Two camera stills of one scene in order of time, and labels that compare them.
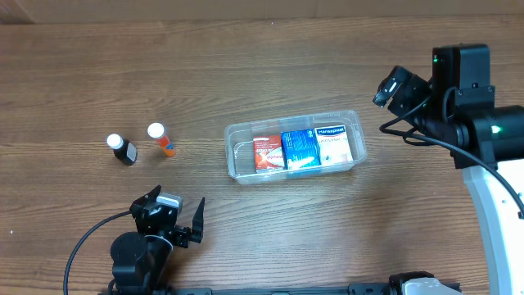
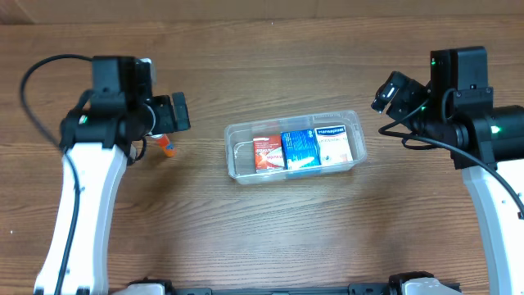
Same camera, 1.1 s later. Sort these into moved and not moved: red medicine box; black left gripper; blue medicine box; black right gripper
Moved: black left gripper
Not moved: red medicine box; black right gripper; blue medicine box
